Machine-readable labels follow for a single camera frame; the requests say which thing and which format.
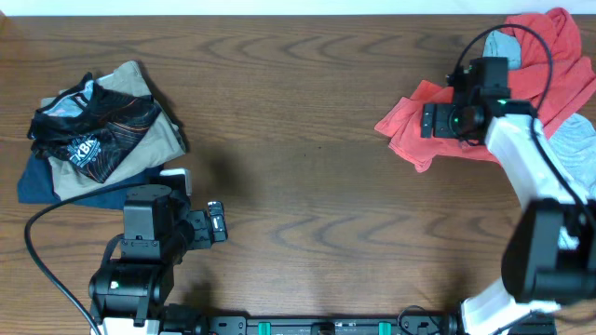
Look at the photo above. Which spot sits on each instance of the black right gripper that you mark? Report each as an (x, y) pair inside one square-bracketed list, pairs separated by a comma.
[(428, 121)]

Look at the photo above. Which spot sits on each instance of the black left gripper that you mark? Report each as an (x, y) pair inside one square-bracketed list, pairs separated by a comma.
[(205, 223)]

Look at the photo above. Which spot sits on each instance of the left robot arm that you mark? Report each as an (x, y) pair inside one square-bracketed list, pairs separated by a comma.
[(129, 291)]

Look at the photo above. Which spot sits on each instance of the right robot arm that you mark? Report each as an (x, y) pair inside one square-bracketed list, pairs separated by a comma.
[(550, 259)]

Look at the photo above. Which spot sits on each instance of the beige folded shirt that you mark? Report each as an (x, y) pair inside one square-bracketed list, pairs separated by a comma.
[(162, 142)]

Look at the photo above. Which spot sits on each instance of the light grey blue shirt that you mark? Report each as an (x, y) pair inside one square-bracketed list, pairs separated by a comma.
[(574, 141)]

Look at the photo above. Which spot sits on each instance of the black patterned jersey shirt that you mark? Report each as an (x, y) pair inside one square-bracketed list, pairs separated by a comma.
[(91, 127)]

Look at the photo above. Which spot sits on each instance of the navy blue folded shirt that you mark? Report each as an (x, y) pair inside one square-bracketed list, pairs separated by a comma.
[(36, 186)]

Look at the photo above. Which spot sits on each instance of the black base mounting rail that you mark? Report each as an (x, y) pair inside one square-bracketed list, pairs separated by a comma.
[(415, 323)]

